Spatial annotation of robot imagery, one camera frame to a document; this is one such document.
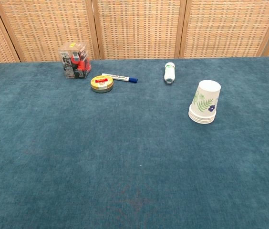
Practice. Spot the clear plastic box red item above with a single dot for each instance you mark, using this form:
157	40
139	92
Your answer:
75	62

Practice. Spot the woven bamboo folding screen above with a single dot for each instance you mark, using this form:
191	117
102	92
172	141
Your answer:
139	28

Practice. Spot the blue table cloth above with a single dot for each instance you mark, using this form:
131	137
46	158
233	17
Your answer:
101	155

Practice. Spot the floral print paper cup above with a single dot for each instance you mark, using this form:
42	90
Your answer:
207	91

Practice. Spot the white marker blue cap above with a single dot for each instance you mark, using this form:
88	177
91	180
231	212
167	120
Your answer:
120	77

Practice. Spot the small white plastic bottle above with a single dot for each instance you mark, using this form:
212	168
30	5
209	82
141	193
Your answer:
169	71

